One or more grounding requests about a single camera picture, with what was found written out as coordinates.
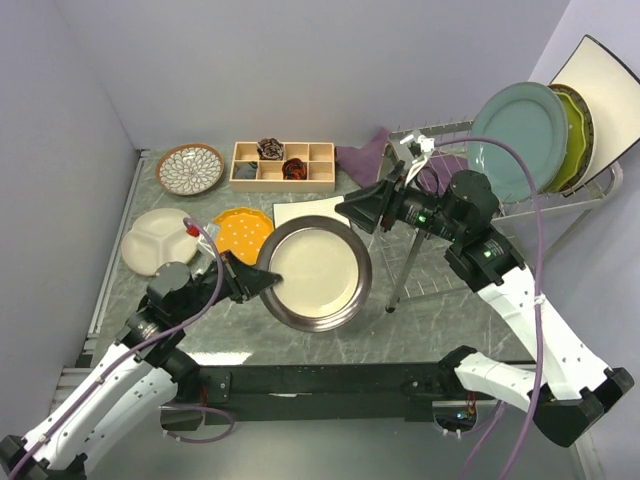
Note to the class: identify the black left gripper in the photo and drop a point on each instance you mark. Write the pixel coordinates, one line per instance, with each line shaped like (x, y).
(245, 281)

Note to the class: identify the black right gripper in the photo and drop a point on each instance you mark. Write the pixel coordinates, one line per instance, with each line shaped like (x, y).
(365, 206)

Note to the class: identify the yellow polka dot plate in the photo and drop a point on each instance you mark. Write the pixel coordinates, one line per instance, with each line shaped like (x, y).
(243, 231)

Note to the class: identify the white square plate black rim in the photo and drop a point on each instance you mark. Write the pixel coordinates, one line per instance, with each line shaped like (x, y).
(284, 212)

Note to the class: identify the brown rimmed cream plate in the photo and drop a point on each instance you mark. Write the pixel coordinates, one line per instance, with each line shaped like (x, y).
(326, 273)

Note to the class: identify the cream divided plate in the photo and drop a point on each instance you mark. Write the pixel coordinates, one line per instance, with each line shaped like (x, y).
(156, 238)

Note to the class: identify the floral patterned round plate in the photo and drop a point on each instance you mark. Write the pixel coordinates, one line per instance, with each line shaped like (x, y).
(190, 169)

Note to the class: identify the teal round plate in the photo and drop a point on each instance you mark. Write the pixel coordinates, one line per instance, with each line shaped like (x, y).
(530, 118)

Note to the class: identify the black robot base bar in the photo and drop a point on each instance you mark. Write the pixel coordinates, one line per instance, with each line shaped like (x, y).
(322, 392)

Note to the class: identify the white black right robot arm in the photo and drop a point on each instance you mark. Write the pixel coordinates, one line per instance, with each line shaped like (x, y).
(575, 387)

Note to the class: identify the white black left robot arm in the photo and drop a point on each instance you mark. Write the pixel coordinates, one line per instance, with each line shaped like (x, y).
(141, 370)

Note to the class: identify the steel dish rack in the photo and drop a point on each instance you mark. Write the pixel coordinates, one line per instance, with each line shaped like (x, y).
(414, 260)

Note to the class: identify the purple cloth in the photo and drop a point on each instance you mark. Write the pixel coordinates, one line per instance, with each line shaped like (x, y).
(362, 164)

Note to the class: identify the wooden compartment tray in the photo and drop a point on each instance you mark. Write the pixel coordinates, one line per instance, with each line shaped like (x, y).
(319, 157)

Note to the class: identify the orange black rolled fabric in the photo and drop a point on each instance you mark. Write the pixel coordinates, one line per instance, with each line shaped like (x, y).
(294, 169)

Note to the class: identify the dark grey rolled fabric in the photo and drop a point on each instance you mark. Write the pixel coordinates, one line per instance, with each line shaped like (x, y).
(246, 171)

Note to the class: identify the brown patterned rolled fabric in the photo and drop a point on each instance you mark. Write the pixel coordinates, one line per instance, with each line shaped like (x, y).
(270, 149)

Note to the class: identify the green scalloped plate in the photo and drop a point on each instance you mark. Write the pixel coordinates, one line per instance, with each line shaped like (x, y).
(580, 141)

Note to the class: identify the rear white square plate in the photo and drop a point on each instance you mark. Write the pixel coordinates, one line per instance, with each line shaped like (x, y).
(611, 92)

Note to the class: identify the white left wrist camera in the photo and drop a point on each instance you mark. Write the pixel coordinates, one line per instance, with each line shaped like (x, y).
(203, 245)

